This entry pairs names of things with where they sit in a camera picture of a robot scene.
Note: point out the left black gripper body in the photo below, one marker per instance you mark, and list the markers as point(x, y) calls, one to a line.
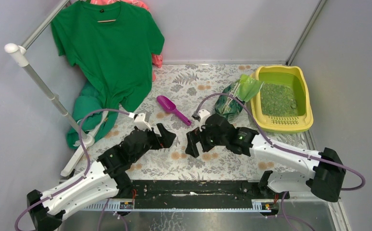
point(153, 142)

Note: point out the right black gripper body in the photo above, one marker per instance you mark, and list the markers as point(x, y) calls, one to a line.
point(208, 140)

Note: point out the magenta plastic scoop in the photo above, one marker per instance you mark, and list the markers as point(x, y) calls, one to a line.
point(170, 107)

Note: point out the green cat litter bag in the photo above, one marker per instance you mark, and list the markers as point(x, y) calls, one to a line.
point(249, 87)

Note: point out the yellow green litter box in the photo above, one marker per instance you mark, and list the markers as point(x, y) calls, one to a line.
point(283, 103)

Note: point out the small brown stick object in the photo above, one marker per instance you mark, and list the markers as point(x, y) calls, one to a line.
point(231, 90)

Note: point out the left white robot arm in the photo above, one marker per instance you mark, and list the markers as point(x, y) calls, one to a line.
point(105, 178)

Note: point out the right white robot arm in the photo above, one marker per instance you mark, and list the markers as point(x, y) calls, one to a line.
point(320, 173)

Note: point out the white clothes rack pole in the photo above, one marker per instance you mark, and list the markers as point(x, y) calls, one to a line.
point(18, 54)

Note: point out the floral patterned mat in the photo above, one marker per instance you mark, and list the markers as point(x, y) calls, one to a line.
point(187, 86)

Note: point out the dark green folded cloth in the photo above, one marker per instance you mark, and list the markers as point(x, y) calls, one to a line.
point(88, 101)

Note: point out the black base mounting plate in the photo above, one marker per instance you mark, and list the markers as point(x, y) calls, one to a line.
point(199, 189)

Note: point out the pink garment behind shirt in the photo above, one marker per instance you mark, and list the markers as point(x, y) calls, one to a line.
point(157, 59)

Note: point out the green t-shirt on hanger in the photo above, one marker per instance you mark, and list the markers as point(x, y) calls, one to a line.
point(115, 57)

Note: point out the wooden clothes hanger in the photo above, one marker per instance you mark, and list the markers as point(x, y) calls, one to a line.
point(106, 21)

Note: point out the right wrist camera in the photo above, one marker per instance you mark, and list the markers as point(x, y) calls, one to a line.
point(201, 116)

